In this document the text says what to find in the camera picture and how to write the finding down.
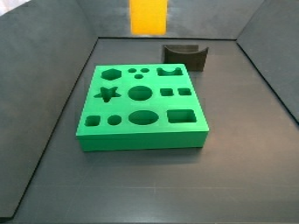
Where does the green shape sorter block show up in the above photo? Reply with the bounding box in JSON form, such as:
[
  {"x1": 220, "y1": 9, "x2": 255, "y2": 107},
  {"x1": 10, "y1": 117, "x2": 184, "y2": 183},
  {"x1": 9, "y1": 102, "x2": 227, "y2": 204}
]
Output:
[{"x1": 76, "y1": 64, "x2": 209, "y2": 151}]

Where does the yellow vertical panel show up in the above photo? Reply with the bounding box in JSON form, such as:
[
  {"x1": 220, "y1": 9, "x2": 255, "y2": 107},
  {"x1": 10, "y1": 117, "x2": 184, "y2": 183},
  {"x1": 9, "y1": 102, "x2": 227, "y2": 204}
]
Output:
[{"x1": 128, "y1": 0, "x2": 168, "y2": 35}]

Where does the dark curved-top block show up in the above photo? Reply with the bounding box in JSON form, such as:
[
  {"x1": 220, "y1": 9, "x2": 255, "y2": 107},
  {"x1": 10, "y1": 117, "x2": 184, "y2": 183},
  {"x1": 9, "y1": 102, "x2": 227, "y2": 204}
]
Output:
[{"x1": 163, "y1": 45, "x2": 209, "y2": 72}]

